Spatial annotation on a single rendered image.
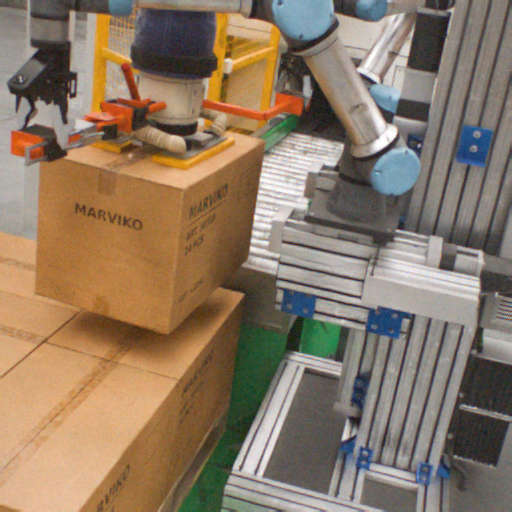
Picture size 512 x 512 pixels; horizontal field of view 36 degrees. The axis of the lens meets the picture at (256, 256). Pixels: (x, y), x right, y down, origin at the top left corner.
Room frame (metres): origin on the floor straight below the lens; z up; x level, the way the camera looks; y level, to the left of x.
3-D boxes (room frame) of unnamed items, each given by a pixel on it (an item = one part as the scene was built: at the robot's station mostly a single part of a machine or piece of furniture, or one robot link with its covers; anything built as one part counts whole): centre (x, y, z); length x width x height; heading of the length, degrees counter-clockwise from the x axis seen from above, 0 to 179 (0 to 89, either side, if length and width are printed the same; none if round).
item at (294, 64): (2.32, -0.03, 1.34); 0.09 x 0.08 x 0.12; 164
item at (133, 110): (1.90, 0.37, 1.20); 0.10 x 0.08 x 0.06; 73
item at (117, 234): (2.14, 0.30, 0.87); 0.60 x 0.40 x 0.40; 163
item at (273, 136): (4.04, 0.11, 0.60); 1.60 x 0.10 x 0.09; 167
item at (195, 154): (2.11, 0.21, 1.09); 0.34 x 0.10 x 0.05; 163
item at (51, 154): (1.60, 0.41, 1.20); 0.31 x 0.03 x 0.05; 163
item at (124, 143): (2.17, 0.39, 1.10); 0.34 x 0.10 x 0.05; 163
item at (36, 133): (1.57, 0.48, 1.20); 0.08 x 0.07 x 0.05; 163
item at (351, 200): (1.92, -0.23, 1.09); 0.15 x 0.15 x 0.10
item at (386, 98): (2.41, -0.32, 1.20); 0.13 x 0.12 x 0.14; 41
